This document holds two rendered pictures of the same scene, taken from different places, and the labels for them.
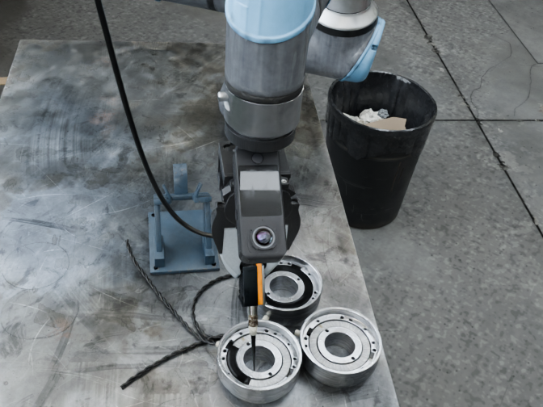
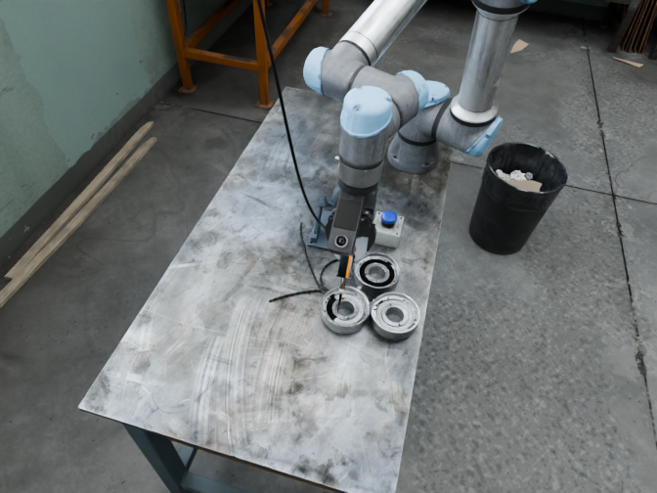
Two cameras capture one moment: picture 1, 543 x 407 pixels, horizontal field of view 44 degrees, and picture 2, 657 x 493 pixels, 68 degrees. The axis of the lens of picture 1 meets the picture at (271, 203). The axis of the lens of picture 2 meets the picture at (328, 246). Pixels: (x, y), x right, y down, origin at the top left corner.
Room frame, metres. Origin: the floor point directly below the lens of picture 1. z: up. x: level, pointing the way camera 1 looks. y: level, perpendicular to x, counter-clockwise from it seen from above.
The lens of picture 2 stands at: (-0.06, -0.19, 1.69)
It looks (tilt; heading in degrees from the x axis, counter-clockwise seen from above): 48 degrees down; 23
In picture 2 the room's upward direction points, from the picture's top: 4 degrees clockwise
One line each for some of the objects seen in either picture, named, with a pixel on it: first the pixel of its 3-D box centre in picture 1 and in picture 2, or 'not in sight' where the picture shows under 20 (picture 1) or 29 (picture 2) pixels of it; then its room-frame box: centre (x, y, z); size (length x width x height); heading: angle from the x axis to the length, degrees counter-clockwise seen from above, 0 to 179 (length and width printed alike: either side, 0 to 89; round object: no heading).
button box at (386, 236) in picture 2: not in sight; (387, 227); (0.78, 0.00, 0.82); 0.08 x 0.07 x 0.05; 10
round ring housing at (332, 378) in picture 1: (338, 348); (394, 316); (0.54, -0.11, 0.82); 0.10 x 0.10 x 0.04
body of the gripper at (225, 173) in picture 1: (255, 163); (356, 199); (0.56, 0.02, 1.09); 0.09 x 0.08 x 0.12; 13
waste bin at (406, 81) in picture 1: (370, 153); (510, 202); (1.78, -0.30, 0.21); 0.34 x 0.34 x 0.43
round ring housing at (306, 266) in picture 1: (283, 290); (376, 275); (0.63, -0.03, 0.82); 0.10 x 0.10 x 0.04
